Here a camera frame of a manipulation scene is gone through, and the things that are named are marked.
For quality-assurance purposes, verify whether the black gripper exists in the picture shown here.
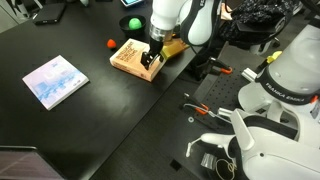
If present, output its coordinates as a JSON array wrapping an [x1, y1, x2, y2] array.
[[139, 37, 166, 71]]

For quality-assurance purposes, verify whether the orange clamp with silver bar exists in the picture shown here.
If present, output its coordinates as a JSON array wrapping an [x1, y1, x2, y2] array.
[[181, 93, 219, 121]]

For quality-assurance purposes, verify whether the small black square piece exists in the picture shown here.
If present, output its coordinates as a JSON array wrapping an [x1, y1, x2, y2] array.
[[169, 159, 181, 171]]

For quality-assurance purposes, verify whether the small clear plastic bag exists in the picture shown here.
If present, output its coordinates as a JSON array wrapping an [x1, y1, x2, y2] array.
[[200, 153, 216, 169]]

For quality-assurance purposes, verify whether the tan rubber band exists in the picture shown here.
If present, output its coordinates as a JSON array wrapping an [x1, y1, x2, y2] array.
[[214, 158, 238, 176]]

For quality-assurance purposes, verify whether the blue and white book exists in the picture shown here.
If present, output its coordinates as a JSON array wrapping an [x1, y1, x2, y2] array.
[[21, 54, 90, 111]]

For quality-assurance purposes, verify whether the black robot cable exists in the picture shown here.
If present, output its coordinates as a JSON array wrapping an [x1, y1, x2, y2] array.
[[213, 0, 224, 44]]

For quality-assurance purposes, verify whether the black bowl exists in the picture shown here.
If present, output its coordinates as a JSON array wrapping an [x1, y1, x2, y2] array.
[[118, 14, 148, 38]]

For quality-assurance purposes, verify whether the green ball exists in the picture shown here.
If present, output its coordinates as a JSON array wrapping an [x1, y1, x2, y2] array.
[[128, 17, 143, 31]]

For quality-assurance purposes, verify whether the black perforated breadboard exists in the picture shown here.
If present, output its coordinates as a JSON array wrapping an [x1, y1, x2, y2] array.
[[159, 66, 268, 180]]

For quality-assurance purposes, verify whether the small red ball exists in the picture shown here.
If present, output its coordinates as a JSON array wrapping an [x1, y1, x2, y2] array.
[[106, 38, 117, 50]]

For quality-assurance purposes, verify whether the black notebook case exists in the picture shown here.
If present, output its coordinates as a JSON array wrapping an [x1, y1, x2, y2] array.
[[32, 2, 67, 26]]

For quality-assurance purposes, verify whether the black clamp with orange handle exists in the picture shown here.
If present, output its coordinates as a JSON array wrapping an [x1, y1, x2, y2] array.
[[196, 57, 234, 79]]

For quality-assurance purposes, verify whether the thin white cable plug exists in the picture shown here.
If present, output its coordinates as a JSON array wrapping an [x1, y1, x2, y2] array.
[[185, 139, 202, 158]]

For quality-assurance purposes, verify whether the yellow-green plastic object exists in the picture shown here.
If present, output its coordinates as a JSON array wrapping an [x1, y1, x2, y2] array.
[[265, 50, 283, 64]]

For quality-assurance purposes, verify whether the beige cloth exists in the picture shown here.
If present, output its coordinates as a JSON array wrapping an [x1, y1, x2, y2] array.
[[221, 3, 233, 22]]

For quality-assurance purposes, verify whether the orange robotics textbook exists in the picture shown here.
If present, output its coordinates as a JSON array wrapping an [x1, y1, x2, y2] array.
[[109, 38, 168, 83]]

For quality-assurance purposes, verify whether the white aluminium block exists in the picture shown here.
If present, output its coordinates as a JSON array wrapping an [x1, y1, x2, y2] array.
[[240, 67, 258, 83]]

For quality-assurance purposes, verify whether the black office chair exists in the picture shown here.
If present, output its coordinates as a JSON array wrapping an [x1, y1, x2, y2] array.
[[229, 19, 284, 56]]

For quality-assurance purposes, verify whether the tablet with blue screen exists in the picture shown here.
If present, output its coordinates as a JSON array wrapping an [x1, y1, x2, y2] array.
[[120, 0, 145, 7]]

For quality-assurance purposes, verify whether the black speckled garment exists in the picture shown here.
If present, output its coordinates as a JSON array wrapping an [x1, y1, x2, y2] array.
[[219, 0, 294, 43]]

